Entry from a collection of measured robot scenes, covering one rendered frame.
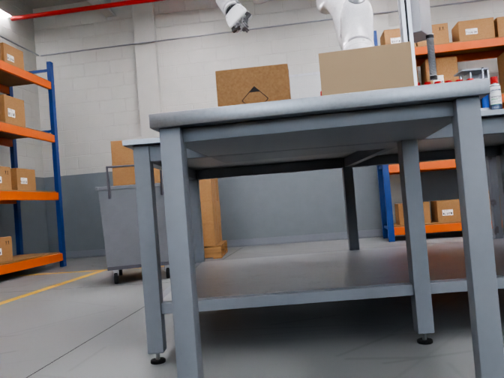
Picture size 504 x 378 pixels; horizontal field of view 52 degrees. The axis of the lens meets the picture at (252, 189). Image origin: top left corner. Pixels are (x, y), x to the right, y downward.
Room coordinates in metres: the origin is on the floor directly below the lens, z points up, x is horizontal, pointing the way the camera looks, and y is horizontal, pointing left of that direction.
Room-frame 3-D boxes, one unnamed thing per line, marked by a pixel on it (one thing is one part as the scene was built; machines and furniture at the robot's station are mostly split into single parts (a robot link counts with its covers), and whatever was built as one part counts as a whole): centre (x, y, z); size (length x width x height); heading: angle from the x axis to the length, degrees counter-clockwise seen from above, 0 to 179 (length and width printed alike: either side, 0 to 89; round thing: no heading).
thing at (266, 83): (2.21, -0.05, 0.99); 0.30 x 0.24 x 0.27; 84
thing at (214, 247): (6.10, 0.98, 0.70); 1.20 x 0.83 x 1.39; 88
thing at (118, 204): (4.54, 1.02, 0.48); 0.89 x 0.63 x 0.96; 11
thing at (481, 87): (1.80, -0.24, 0.81); 0.90 x 0.90 x 0.04; 82
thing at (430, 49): (2.39, -0.89, 1.18); 0.04 x 0.04 x 0.21
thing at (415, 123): (1.79, -0.23, 0.40); 0.86 x 0.83 x 0.79; 82
